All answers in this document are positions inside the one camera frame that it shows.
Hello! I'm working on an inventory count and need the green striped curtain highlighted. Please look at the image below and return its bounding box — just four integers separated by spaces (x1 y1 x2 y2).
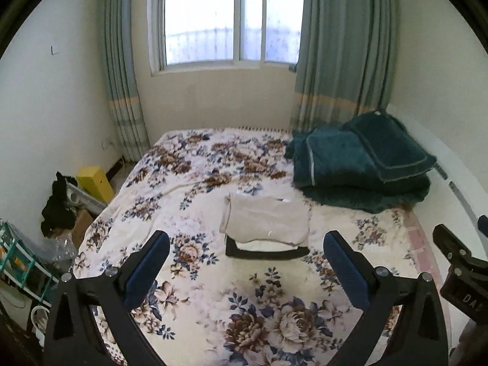
290 0 397 131
100 0 150 162

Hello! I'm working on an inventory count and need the dark green folded quilt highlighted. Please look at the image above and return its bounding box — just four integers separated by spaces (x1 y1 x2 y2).
285 127 431 214

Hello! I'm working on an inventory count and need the wall power outlet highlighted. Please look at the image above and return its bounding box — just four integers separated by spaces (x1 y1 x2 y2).
101 136 114 150

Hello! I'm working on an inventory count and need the yellow box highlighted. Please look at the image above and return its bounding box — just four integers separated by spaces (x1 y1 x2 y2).
76 166 114 204

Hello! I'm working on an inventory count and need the left green striped curtain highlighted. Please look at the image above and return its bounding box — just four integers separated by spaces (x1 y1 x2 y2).
100 0 150 162

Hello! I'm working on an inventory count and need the dark green pillow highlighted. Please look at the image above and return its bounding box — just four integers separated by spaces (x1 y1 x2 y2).
342 111 437 183

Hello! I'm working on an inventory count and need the window with white frame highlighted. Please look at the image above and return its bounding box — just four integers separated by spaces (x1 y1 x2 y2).
148 0 303 73

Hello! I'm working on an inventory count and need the beige long sleeve shirt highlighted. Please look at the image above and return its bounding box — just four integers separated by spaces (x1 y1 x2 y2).
219 193 311 247

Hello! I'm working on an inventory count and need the white bed headboard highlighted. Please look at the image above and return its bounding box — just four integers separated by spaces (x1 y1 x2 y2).
385 103 488 348

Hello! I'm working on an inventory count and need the teal storage rack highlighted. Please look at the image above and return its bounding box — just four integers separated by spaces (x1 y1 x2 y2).
1 220 59 308

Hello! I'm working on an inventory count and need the right green striped curtain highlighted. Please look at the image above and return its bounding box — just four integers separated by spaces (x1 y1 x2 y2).
290 0 397 131

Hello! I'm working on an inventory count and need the cardboard box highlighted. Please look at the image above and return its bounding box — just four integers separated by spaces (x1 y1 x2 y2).
71 209 93 249

